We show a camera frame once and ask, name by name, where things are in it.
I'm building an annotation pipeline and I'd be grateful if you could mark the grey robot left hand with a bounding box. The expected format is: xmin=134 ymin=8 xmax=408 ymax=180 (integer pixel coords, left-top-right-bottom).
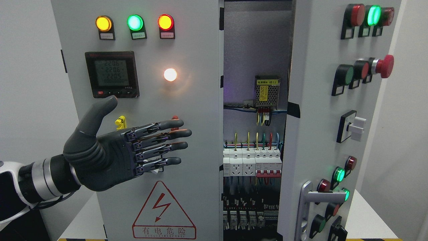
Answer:
xmin=63 ymin=96 xmax=192 ymax=191

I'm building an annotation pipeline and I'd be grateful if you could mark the grey cabinet door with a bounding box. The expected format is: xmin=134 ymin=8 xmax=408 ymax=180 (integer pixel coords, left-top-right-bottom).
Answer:
xmin=51 ymin=0 xmax=223 ymax=241
xmin=277 ymin=0 xmax=402 ymax=241

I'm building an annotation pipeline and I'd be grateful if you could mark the red high voltage warning sticker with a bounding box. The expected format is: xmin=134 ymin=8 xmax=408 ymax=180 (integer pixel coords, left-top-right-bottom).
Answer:
xmin=132 ymin=180 xmax=197 ymax=240

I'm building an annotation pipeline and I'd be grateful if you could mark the black digital power meter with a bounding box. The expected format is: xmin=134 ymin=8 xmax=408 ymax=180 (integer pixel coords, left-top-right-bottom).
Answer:
xmin=85 ymin=51 xmax=139 ymax=98

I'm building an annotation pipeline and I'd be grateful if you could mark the white glowing indicator light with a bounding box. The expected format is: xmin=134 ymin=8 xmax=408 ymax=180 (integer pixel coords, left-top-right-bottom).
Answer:
xmin=164 ymin=68 xmax=178 ymax=81

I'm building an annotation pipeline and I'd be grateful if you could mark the yellow indicator light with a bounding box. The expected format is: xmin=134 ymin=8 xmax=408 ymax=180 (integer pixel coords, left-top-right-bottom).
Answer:
xmin=95 ymin=15 xmax=113 ymax=32

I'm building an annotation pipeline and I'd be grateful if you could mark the green indicator light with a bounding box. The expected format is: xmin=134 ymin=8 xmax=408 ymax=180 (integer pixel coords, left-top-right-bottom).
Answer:
xmin=127 ymin=15 xmax=144 ymax=31

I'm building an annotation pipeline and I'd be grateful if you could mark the red indicator light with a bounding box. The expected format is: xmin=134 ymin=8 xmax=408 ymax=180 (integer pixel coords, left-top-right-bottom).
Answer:
xmin=157 ymin=14 xmax=174 ymax=31

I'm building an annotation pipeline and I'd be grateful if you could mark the white socket breaker row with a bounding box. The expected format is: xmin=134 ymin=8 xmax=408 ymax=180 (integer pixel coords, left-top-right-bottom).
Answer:
xmin=223 ymin=147 xmax=282 ymax=177

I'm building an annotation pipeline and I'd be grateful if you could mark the metal mesh power supply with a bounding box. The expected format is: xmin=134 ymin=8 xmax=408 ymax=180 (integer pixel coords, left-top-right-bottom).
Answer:
xmin=254 ymin=75 xmax=280 ymax=108

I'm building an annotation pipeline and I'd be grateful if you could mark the red emergency stop button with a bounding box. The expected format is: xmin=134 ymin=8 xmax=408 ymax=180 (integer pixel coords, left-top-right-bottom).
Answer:
xmin=368 ymin=55 xmax=394 ymax=78

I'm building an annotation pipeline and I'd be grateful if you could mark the yellow terminal post block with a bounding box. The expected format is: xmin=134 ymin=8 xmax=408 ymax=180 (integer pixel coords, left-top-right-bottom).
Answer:
xmin=115 ymin=115 xmax=127 ymax=130

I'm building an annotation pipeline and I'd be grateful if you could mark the white rotary selector switch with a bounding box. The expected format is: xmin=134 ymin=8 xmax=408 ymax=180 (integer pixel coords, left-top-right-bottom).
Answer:
xmin=151 ymin=167 xmax=164 ymax=174

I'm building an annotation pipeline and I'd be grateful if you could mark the silver door handle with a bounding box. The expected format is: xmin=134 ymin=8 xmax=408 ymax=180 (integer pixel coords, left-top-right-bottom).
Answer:
xmin=294 ymin=180 xmax=347 ymax=241

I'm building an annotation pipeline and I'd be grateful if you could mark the white selector switch right door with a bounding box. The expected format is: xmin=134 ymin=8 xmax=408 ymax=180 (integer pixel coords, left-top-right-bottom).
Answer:
xmin=336 ymin=110 xmax=366 ymax=143

